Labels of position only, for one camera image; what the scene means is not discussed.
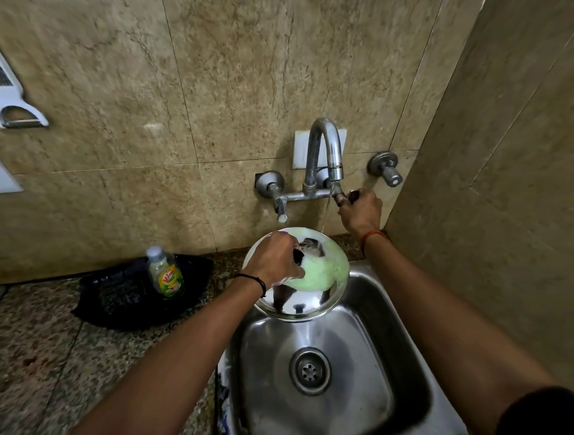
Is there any chrome wall tap knob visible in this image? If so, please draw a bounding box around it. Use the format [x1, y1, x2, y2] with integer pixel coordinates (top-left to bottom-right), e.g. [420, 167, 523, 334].
[367, 151, 403, 188]

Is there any black wrist thread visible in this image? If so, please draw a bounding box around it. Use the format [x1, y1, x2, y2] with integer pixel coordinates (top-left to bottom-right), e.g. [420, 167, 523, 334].
[234, 273, 267, 298]

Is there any person's right forearm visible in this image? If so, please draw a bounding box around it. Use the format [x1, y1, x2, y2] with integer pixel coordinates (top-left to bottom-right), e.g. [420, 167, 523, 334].
[361, 233, 561, 435]

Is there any white wall plate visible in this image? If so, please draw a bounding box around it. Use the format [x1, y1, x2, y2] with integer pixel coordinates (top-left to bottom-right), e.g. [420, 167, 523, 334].
[293, 129, 348, 170]

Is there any person's black sleeve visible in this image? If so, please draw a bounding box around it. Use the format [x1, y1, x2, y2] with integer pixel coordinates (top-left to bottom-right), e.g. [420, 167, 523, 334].
[495, 387, 574, 435]

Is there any dish soap bottle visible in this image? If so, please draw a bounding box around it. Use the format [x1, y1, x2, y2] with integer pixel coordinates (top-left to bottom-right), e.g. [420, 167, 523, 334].
[146, 246, 186, 300]

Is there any red wrist thread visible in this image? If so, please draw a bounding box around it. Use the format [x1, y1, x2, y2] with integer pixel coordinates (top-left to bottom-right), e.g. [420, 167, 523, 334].
[360, 230, 388, 255]

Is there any black plastic tray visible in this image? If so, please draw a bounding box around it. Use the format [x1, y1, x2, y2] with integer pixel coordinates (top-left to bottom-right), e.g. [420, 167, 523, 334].
[72, 254, 215, 332]

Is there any person's left hand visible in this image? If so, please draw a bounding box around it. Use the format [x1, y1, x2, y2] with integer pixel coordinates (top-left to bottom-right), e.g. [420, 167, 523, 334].
[242, 231, 306, 292]

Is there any sink drain strainer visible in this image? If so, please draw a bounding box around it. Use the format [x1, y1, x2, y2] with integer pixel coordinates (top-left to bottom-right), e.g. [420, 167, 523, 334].
[289, 347, 333, 397]

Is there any chrome wall mixer faucet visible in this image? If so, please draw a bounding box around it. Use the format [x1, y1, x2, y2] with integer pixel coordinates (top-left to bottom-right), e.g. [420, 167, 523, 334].
[255, 117, 347, 202]

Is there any person's right hand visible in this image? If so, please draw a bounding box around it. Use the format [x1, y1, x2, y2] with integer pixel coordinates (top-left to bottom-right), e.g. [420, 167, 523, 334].
[338, 189, 384, 243]

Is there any steel pot lid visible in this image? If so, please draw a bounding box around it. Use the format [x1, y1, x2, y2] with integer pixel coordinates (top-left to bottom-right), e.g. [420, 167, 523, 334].
[242, 227, 351, 323]

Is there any stainless steel sink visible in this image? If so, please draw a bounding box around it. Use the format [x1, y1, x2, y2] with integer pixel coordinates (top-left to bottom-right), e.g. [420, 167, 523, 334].
[219, 260, 470, 435]

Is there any white wall fixture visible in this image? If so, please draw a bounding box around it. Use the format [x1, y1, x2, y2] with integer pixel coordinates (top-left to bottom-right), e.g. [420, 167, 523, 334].
[0, 162, 23, 194]

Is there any person's left forearm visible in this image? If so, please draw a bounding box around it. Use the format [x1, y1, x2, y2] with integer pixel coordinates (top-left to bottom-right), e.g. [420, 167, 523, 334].
[67, 274, 269, 435]

